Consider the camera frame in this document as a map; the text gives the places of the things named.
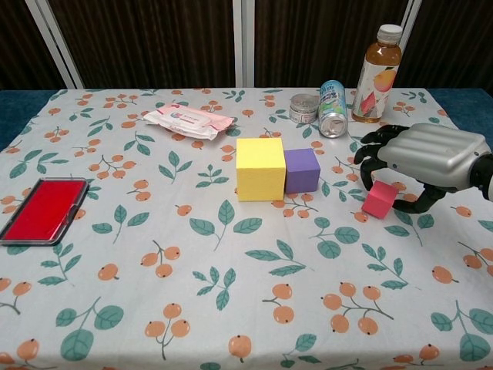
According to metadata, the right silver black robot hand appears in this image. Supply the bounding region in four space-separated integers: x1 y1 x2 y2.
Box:
354 123 488 215

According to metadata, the small red cube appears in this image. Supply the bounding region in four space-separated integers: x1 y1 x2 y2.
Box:
361 180 398 220

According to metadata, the purple cube block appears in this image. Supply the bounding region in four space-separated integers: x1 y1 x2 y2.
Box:
283 148 322 194

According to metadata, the large yellow cube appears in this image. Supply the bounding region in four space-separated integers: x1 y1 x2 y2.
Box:
235 137 287 203

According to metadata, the tea bottle with white cap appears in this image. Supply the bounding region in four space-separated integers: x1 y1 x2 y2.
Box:
350 24 403 124

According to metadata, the dark ribbed partition panel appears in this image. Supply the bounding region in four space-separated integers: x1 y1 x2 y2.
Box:
0 0 75 92
398 0 493 90
37 0 246 90
243 0 416 90

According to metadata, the light blue drink can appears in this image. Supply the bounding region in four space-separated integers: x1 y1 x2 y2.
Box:
317 79 349 139

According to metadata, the small clear round jar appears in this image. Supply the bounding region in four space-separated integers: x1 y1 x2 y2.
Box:
288 93 320 124

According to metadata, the pink white wet wipes pack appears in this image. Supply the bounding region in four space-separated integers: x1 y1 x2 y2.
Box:
142 102 236 142

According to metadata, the floral fruit print tablecloth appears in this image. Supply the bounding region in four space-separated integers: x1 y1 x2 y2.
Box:
0 88 493 370

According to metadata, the red ink pad case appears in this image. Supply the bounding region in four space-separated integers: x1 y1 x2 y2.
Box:
0 177 90 247

